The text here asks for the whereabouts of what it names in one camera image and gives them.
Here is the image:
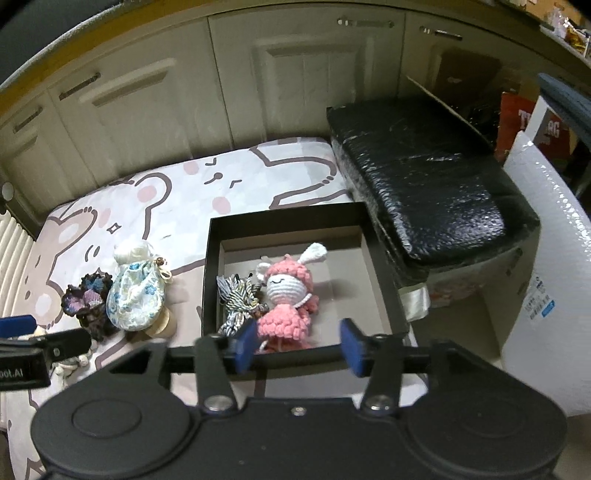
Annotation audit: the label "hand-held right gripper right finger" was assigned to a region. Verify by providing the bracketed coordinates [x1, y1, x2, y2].
[340, 318, 485, 414]

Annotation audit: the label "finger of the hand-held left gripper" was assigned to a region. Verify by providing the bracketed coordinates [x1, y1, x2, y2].
[0, 315, 37, 339]
[25, 329, 93, 361]

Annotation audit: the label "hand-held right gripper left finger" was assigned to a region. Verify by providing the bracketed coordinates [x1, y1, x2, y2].
[108, 318, 258, 414]

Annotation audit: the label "dark purple crochet flower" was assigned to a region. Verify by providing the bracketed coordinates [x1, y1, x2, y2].
[61, 272, 116, 342]

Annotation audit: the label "black box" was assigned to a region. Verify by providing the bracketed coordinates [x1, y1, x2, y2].
[202, 202, 411, 371]

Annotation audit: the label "floral fabric pouch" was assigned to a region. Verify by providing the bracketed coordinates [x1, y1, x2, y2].
[106, 258, 172, 332]

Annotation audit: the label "pink crochet bunny doll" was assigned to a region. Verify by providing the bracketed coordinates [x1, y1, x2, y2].
[256, 243, 328, 354]

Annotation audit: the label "striped tassel bundle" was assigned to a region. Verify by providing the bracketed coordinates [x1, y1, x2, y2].
[216, 273, 269, 337]

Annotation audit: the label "white ribbed radiator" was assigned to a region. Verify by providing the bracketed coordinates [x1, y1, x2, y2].
[0, 211, 38, 320]

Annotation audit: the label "white printed carton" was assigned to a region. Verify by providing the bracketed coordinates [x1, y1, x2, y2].
[398, 247, 539, 322]

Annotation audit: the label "printed bear blanket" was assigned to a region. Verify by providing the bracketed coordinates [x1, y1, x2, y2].
[0, 136, 430, 480]

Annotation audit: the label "cream cabinet door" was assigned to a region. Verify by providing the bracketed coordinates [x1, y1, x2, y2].
[46, 18, 234, 186]
[401, 11, 548, 97]
[208, 8, 408, 154]
[0, 90, 109, 224]

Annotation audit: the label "black wrapped bundle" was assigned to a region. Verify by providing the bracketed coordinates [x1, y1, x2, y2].
[326, 95, 541, 278]

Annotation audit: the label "white bubble wrap sheet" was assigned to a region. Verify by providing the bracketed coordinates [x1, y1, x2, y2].
[501, 131, 591, 416]

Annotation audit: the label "red carton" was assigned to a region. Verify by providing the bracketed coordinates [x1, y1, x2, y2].
[496, 91, 573, 162]

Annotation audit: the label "open cardboard box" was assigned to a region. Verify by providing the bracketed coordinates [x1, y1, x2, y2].
[406, 46, 505, 149]

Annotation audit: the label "white flat board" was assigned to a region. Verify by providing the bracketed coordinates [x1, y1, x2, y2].
[524, 95, 561, 144]

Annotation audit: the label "dark blue curved bar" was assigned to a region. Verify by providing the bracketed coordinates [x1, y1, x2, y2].
[537, 71, 591, 139]

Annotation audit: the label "colourful packets on counter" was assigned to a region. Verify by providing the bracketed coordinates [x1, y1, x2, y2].
[526, 0, 591, 57]

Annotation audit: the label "cream knotted cord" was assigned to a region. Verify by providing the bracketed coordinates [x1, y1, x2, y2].
[50, 353, 93, 379]

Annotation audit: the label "metal cabinet handle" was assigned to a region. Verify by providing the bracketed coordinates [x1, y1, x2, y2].
[337, 17, 394, 28]
[12, 106, 44, 134]
[419, 25, 463, 40]
[58, 72, 102, 100]

